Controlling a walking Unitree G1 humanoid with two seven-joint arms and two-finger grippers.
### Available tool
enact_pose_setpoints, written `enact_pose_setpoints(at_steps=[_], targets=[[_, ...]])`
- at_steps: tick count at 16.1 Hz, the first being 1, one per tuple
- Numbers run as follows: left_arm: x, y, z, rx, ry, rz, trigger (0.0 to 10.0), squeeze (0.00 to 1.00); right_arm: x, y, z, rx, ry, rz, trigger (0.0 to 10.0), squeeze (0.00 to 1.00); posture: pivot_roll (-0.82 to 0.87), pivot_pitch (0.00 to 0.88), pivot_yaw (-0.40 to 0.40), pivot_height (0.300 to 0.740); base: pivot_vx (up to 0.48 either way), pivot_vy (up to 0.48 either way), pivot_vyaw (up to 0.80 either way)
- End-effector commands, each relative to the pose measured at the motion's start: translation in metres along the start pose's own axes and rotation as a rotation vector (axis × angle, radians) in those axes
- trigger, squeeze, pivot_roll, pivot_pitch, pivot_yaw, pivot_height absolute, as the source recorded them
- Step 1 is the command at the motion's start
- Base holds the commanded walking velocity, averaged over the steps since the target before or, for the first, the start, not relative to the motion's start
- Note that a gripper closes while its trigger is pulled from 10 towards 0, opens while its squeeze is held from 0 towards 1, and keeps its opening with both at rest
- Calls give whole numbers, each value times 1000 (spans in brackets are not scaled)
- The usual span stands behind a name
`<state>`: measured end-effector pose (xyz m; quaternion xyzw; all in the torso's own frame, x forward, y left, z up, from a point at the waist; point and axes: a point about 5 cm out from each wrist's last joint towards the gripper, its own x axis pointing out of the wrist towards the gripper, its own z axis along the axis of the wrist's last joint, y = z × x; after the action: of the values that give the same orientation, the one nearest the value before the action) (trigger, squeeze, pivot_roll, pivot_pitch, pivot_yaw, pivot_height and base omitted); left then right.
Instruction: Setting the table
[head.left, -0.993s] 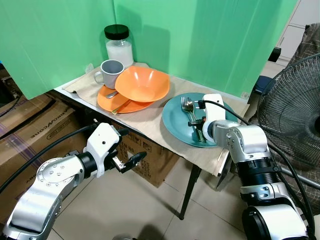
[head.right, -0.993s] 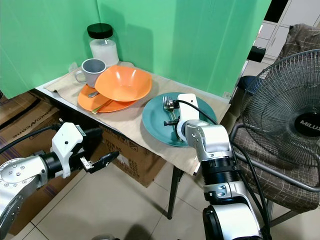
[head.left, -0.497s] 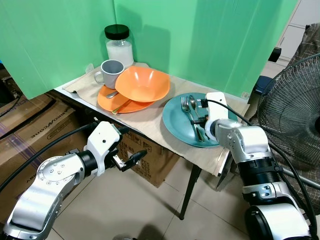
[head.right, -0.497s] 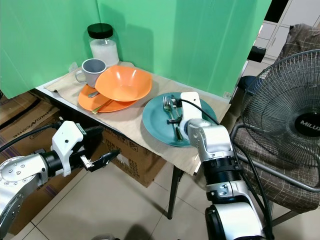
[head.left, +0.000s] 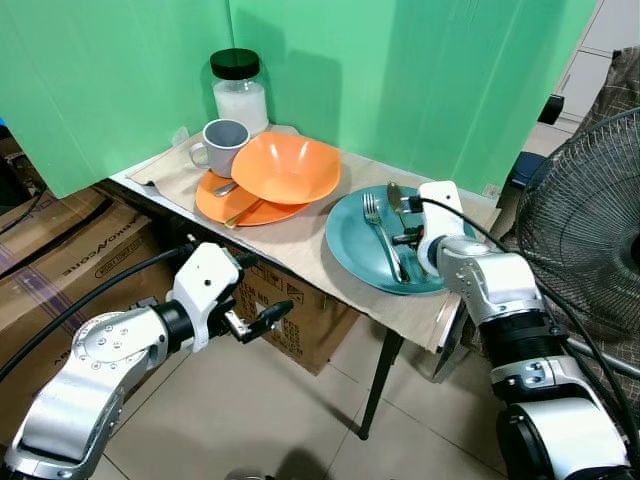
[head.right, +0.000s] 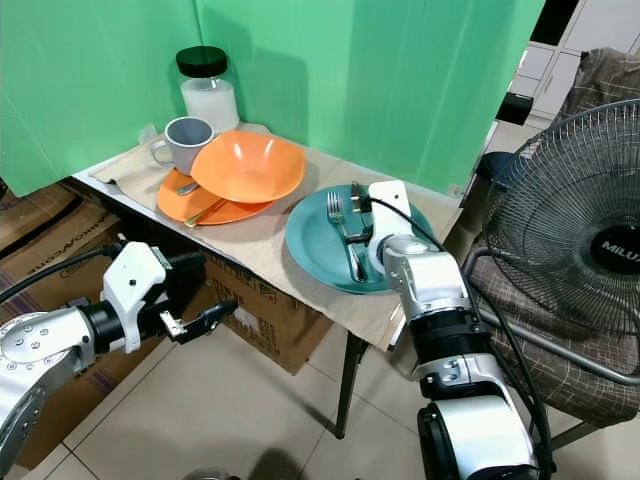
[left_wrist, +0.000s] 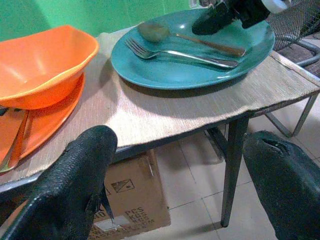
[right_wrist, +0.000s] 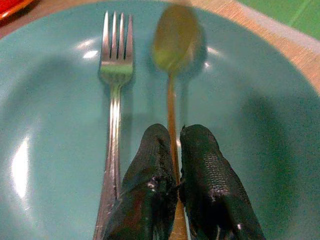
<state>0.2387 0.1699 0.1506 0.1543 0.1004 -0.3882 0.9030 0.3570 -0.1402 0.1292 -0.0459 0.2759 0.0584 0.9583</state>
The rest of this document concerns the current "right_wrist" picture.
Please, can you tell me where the green placemat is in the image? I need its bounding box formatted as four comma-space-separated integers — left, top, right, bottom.
236, 0, 320, 41

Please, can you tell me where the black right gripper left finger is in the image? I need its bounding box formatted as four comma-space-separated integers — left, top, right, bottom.
102, 123, 180, 240

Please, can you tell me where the teal ceramic plate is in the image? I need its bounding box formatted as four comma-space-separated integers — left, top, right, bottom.
0, 0, 320, 240

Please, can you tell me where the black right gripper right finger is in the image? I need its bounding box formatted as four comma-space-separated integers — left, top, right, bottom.
178, 124, 266, 240

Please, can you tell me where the gold metal spoon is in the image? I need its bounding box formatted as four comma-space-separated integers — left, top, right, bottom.
151, 4, 204, 240

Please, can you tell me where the red orange plate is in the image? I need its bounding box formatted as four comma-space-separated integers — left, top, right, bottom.
0, 0, 36, 21

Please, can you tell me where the silver metal fork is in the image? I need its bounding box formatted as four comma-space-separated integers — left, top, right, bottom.
92, 10, 135, 240

